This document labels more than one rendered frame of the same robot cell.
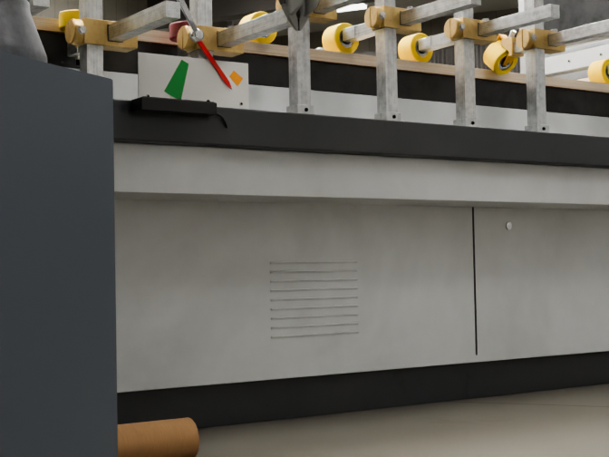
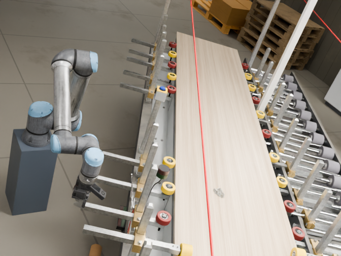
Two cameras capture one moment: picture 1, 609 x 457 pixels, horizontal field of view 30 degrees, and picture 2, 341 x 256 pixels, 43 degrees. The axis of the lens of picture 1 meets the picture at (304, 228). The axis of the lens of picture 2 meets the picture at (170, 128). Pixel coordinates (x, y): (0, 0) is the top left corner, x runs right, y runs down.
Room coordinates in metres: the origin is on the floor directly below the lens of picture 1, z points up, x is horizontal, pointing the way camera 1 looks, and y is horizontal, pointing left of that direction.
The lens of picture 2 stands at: (3.13, -1.36, 2.46)
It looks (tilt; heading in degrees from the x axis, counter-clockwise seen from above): 31 degrees down; 116
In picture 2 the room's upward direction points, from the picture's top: 20 degrees clockwise
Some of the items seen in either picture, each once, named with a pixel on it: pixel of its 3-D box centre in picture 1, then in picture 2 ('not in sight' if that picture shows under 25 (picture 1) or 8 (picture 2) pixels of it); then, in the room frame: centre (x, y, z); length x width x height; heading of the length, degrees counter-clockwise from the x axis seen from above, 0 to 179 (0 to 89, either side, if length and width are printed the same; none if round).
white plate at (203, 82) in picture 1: (195, 82); (130, 220); (2.33, 0.22, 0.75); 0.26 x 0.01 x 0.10; 125
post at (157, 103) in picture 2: not in sight; (149, 126); (1.93, 0.83, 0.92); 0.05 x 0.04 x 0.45; 125
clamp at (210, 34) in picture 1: (209, 41); (138, 216); (2.39, 0.19, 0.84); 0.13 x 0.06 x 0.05; 125
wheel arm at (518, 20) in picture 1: (479, 30); not in sight; (2.81, -0.45, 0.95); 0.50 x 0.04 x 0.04; 35
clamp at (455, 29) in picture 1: (470, 31); not in sight; (2.81, -0.42, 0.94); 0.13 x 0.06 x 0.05; 125
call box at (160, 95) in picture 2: not in sight; (160, 94); (1.93, 0.83, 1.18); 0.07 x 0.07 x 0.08; 35
